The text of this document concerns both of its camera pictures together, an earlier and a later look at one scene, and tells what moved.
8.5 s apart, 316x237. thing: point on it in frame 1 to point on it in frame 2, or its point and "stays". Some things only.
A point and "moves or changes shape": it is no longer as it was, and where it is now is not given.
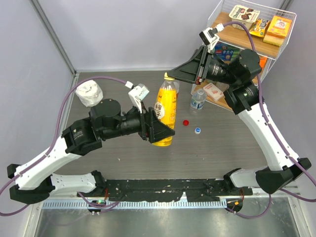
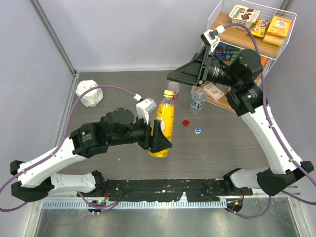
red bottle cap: x=185 y=122 stays
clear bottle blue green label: x=197 y=102 stays
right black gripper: x=195 y=70 stays
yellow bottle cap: x=168 y=78 moves or changes shape
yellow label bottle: x=166 y=104 moves or changes shape
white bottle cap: x=197 y=130 stays
